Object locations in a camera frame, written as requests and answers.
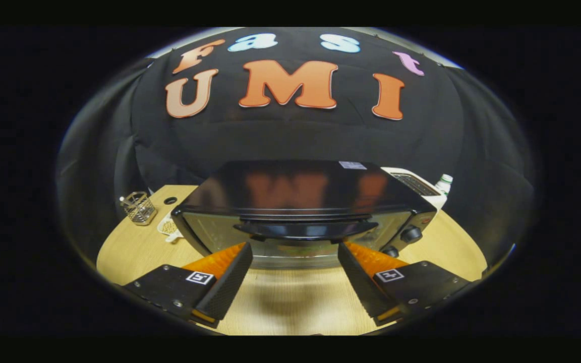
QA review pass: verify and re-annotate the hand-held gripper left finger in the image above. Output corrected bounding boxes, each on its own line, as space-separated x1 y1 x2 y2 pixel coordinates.
124 242 254 329

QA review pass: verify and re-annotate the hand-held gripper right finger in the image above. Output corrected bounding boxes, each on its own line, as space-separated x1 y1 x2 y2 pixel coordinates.
337 241 472 327

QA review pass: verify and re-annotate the black toaster oven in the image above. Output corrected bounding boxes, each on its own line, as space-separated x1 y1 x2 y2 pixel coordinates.
171 160 438 270

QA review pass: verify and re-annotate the white pop-up toaster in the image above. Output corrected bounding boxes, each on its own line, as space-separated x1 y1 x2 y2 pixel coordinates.
381 167 448 211

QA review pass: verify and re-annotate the white divided snack dish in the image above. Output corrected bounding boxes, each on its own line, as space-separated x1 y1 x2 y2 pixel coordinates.
157 212 185 244

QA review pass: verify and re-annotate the wire mesh utensil basket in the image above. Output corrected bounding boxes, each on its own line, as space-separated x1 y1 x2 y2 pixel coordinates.
120 191 158 226

